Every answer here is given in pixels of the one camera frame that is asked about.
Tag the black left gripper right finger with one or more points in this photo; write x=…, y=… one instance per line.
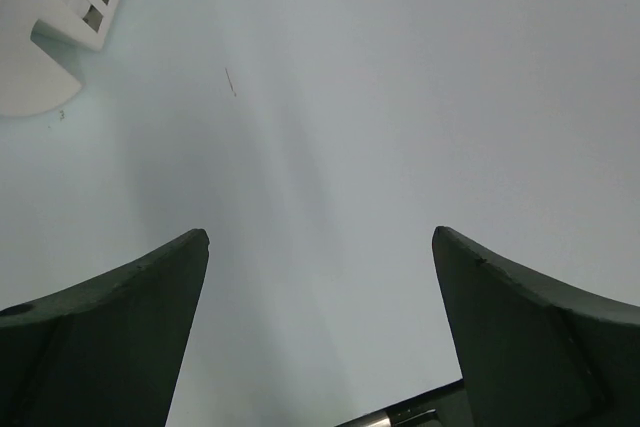
x=532, y=350

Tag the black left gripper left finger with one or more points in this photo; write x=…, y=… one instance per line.
x=107, y=351

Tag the white plastic laundry basket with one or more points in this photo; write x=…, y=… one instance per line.
x=32, y=82

